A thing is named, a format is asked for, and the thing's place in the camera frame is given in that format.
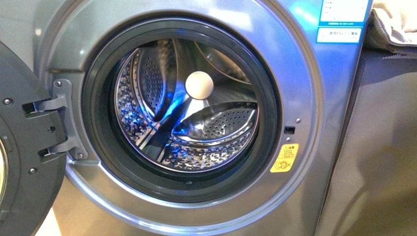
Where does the grey front-load washing machine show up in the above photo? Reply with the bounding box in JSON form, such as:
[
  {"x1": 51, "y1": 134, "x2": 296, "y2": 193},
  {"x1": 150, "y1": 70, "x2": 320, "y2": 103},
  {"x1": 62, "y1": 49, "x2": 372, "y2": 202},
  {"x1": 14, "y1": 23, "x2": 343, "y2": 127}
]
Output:
[{"x1": 0, "y1": 0, "x2": 374, "y2": 236}]

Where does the stainless steel washer drum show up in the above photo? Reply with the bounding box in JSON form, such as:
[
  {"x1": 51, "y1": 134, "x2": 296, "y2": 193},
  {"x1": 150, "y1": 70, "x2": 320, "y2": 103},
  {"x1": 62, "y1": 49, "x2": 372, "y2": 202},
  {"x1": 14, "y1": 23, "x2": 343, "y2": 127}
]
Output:
[{"x1": 114, "y1": 39, "x2": 258, "y2": 174}]

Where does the orange warning sticker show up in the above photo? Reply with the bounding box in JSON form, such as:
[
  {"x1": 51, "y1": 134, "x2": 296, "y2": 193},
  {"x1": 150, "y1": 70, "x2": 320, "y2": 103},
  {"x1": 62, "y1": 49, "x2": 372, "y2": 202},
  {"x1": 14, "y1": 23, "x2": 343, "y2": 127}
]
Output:
[{"x1": 270, "y1": 144, "x2": 299, "y2": 173}]

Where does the blue white energy label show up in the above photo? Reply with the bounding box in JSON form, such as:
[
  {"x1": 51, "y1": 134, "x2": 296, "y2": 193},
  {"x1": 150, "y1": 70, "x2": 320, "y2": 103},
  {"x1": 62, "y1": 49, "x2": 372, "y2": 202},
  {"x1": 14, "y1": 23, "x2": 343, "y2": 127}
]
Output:
[{"x1": 316, "y1": 0, "x2": 369, "y2": 44}]

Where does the dark grey cabinet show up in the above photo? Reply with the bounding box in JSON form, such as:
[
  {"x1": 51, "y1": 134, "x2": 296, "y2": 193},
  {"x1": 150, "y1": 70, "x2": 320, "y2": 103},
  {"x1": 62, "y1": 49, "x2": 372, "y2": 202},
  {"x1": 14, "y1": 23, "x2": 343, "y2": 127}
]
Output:
[{"x1": 316, "y1": 50, "x2": 417, "y2": 236}]

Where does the dark grey washer door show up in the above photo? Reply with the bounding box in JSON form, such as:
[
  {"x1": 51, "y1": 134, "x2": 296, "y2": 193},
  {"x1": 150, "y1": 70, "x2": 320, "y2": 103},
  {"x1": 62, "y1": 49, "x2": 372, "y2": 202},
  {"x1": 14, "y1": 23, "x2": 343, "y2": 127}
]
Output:
[{"x1": 0, "y1": 44, "x2": 66, "y2": 236}]

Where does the beige folded cloth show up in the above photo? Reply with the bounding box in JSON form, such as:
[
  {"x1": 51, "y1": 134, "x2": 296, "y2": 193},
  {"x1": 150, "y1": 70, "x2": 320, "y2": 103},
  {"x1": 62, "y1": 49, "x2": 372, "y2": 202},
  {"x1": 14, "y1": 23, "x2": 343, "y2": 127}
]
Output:
[{"x1": 364, "y1": 0, "x2": 417, "y2": 57}]

